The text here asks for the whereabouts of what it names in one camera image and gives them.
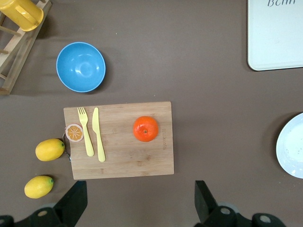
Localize yellow lemon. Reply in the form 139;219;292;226
24;175;54;199
35;138;65;162

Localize round orange slice tag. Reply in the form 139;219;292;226
65;123;84;143

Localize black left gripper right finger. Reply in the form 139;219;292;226
194;180;287;227

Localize yellow mug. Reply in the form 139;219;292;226
0;0;45;32

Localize wooden mug rack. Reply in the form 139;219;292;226
0;0;52;96

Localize yellow plastic fork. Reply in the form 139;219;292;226
77;106;95;157

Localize yellow plastic knife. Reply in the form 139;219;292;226
92;107;106;163

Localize blue bowl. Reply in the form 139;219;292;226
56;42;107;93

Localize cream bear print tray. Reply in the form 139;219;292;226
247;0;303;71

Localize orange mandarin fruit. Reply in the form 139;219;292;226
133;115;159;142

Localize white round plate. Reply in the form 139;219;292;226
276;112;303;179

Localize wooden cutting board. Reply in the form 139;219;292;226
62;101;175;180

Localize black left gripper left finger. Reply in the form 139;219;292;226
0;180;88;227

